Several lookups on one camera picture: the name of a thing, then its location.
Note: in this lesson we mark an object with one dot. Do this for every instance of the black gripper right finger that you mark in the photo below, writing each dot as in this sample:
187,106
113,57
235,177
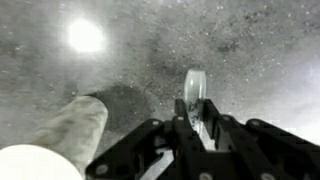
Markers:
260,146

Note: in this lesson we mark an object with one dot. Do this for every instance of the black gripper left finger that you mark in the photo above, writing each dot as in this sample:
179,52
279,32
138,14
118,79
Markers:
146,146

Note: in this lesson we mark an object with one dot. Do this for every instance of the white marker with blue cap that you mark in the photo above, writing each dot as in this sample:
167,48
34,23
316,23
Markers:
195,88

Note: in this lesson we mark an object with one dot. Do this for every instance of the white paper cup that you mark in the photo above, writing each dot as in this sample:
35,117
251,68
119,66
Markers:
76,130

